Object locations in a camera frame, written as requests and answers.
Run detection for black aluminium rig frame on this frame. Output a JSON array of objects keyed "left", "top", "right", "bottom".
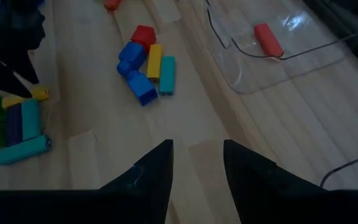
[{"left": 301, "top": 0, "right": 358, "bottom": 80}]

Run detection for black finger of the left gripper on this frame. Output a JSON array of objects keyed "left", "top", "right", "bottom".
[
  {"left": 0, "top": 58, "right": 33, "bottom": 99},
  {"left": 0, "top": 49, "right": 40, "bottom": 85}
]

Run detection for blue chunky toy block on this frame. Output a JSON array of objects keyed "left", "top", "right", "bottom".
[
  {"left": 126, "top": 70, "right": 159, "bottom": 107},
  {"left": 116, "top": 41, "right": 148, "bottom": 78}
]

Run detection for purple slim toy block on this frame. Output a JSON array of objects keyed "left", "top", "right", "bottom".
[{"left": 6, "top": 103, "right": 24, "bottom": 147}]

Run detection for teal slim toy block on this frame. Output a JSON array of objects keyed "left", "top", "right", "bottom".
[
  {"left": 20, "top": 98, "right": 43, "bottom": 141},
  {"left": 0, "top": 134, "right": 53, "bottom": 166},
  {"left": 158, "top": 55, "right": 177, "bottom": 96}
]

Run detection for red slim toy block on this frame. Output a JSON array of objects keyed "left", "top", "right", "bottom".
[
  {"left": 253, "top": 22, "right": 285, "bottom": 58},
  {"left": 103, "top": 0, "right": 123, "bottom": 12}
]

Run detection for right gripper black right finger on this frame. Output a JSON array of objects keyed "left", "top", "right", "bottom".
[{"left": 223, "top": 139, "right": 358, "bottom": 224}]

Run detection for yellow slim toy block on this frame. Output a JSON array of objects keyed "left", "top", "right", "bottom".
[
  {"left": 146, "top": 44, "right": 163, "bottom": 82},
  {"left": 1, "top": 86, "right": 50, "bottom": 110}
]

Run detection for red chunky toy block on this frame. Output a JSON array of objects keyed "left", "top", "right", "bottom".
[{"left": 130, "top": 24, "right": 157, "bottom": 52}]

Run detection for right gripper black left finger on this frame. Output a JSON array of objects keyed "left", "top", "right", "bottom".
[{"left": 0, "top": 139, "right": 175, "bottom": 224}]

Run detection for black cable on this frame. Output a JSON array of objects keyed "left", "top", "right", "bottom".
[{"left": 318, "top": 151, "right": 358, "bottom": 189}]

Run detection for clear plastic bin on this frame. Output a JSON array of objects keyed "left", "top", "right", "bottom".
[{"left": 202, "top": 0, "right": 358, "bottom": 96}]

